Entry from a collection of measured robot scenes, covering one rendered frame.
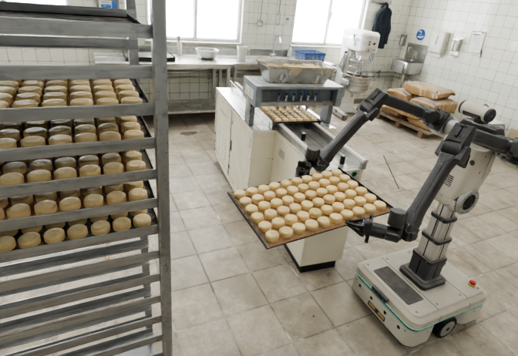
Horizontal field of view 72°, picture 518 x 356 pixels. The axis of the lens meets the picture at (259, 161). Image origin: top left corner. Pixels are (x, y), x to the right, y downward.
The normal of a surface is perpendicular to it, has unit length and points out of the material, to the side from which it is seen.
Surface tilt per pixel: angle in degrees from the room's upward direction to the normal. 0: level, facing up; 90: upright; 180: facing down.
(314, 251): 90
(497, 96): 90
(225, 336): 0
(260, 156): 90
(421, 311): 0
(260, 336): 0
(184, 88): 90
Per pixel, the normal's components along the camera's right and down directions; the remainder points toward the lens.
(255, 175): 0.32, 0.43
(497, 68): -0.91, 0.11
